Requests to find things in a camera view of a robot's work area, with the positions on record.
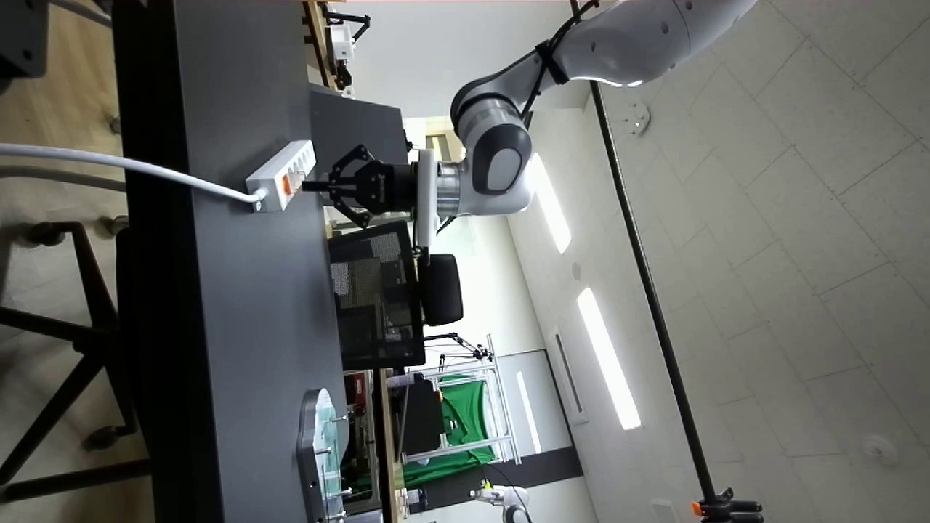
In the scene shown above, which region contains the grey metal box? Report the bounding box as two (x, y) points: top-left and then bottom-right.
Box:
(0, 0), (52, 80)

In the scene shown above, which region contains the black office chair back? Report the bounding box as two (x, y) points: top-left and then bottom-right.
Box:
(416, 250), (468, 327)

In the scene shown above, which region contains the black box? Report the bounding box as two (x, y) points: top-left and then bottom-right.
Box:
(304, 83), (410, 167)

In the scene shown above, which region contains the clear plastic container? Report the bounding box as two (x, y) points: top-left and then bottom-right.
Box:
(294, 387), (353, 523)

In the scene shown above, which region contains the black monitor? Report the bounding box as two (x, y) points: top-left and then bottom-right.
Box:
(329, 217), (430, 371)

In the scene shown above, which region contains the white metal frame rack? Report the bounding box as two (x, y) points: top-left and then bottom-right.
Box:
(424, 330), (532, 471)

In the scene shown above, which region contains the black pole with clamp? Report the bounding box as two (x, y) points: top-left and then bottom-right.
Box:
(570, 0), (767, 523)

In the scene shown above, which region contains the green box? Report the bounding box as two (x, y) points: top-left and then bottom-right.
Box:
(401, 378), (499, 487)

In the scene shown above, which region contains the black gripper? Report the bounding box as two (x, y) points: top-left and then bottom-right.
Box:
(301, 143), (419, 229)

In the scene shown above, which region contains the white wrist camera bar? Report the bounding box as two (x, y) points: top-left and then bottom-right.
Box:
(413, 144), (437, 256)

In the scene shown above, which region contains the white power strip cable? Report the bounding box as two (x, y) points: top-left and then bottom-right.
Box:
(0, 140), (270, 213)

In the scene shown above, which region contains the white power strip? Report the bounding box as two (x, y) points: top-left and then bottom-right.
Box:
(241, 137), (320, 213)

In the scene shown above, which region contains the long ceiling light strip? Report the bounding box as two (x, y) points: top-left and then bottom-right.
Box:
(574, 284), (644, 433)
(525, 154), (574, 256)

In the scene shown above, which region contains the round white ceiling sensor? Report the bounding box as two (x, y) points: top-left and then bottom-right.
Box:
(621, 102), (654, 137)

